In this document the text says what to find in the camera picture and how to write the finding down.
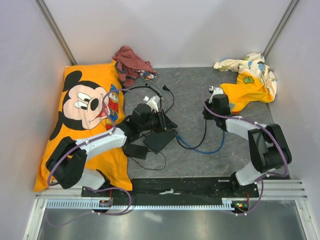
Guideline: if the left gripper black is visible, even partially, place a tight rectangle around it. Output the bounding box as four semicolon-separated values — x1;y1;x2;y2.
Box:
139;108;178;133

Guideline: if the blue ethernet cable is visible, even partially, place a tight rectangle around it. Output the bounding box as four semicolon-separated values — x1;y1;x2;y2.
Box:
174;127;226;155

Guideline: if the black network switch box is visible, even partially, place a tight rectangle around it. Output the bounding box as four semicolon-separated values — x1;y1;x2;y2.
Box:
142;130;176;154

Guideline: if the black power cord with plug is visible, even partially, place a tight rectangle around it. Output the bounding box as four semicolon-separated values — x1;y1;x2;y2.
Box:
121;84;208;171

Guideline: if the black power adapter brick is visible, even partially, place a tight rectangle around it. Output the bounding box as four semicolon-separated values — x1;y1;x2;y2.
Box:
123;143;148;160

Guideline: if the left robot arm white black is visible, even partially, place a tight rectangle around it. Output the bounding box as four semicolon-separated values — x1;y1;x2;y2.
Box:
46;103;178;197

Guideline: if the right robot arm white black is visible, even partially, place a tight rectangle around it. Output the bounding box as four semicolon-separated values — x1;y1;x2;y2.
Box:
202;93;292;197

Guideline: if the yellow patterned children's garment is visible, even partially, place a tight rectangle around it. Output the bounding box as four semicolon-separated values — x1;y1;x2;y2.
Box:
213;52;277;113

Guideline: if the maroon crumpled garment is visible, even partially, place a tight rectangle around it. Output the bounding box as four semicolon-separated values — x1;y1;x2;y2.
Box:
112;46;158;88

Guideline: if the orange Mickey Mouse pillow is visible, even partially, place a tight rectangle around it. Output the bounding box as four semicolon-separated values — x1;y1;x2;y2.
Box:
33;60;125;192

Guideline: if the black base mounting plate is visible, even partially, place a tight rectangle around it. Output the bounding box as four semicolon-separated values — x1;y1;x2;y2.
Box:
80;176;261;207

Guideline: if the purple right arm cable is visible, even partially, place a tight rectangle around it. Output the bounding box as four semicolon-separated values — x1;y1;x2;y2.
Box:
201;86;290;180

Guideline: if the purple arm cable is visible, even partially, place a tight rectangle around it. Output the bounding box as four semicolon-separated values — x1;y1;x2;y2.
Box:
46;88;148;186
201;86;290;180

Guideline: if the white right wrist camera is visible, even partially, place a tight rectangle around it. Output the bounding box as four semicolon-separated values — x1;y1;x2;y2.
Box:
208;86;224;104

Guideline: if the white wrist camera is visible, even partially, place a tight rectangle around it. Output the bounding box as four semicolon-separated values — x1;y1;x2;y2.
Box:
143;95;161;113
208;86;224;104

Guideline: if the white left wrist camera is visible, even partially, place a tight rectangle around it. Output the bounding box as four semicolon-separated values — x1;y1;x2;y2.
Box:
143;95;161;113

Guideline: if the black looped cable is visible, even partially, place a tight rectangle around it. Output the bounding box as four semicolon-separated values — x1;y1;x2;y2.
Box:
121;84;166;106

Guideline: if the slotted aluminium cable duct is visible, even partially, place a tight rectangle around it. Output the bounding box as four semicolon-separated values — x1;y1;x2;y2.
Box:
46;195;236;211

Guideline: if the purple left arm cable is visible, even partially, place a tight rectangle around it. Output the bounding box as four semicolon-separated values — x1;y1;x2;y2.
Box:
46;88;148;186

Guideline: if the right aluminium corner post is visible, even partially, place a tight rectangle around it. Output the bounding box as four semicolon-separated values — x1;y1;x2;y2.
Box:
262;0;301;59

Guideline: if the aluminium corner post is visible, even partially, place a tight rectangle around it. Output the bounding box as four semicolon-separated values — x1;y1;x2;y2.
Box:
262;0;301;59
34;0;78;66

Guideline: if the left aluminium corner post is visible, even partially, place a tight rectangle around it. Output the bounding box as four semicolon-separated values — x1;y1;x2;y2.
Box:
34;0;78;66

